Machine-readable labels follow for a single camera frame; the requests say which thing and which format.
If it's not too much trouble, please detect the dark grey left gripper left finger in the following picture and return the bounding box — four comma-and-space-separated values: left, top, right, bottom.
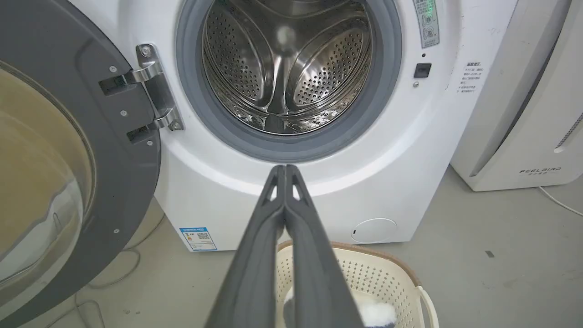
205, 165, 286, 328

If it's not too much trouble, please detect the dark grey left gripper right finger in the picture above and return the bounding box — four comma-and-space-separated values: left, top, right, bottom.
284, 164, 365, 328

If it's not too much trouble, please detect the cream perforated laundry basket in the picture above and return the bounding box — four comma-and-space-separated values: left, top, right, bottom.
276, 241, 440, 328

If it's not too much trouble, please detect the white cloth in basket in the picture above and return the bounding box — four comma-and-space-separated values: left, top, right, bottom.
282, 289, 398, 328

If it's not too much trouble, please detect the white front-load washing machine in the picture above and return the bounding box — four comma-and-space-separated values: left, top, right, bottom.
68, 0, 520, 252

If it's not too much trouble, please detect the grey washing machine door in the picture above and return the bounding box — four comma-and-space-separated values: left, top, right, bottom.
0, 0, 184, 328

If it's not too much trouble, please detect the white air purifier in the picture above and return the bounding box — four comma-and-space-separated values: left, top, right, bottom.
450, 0, 583, 192

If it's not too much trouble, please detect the thin grey floor cable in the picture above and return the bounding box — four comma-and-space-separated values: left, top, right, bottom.
46, 214, 165, 328

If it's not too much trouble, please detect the white power cable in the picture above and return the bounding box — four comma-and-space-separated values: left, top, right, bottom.
538, 186, 583, 217

